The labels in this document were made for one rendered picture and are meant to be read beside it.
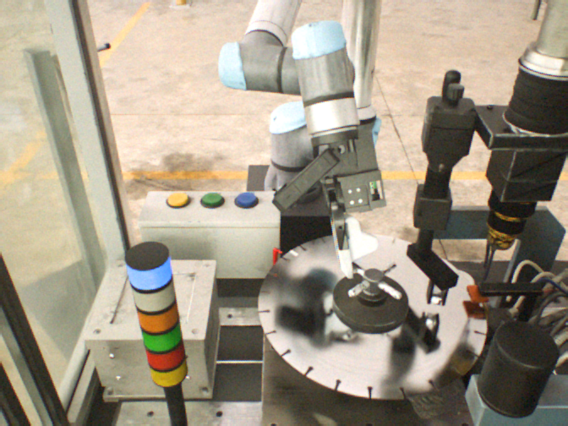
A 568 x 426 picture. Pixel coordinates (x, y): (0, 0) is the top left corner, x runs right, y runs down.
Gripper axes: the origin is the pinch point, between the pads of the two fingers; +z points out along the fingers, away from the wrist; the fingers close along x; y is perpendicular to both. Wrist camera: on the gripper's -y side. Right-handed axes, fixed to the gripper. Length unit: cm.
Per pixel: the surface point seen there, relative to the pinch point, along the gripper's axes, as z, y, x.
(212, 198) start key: -13.0, -22.2, 30.1
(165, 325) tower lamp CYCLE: -2.1, -21.5, -21.0
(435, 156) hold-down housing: -14.4, 12.9, -11.2
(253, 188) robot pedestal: -12, -17, 63
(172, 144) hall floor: -42, -75, 240
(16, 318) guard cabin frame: -4.8, -40.7, -15.7
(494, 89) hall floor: -43, 149, 320
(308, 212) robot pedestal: -4, -3, 54
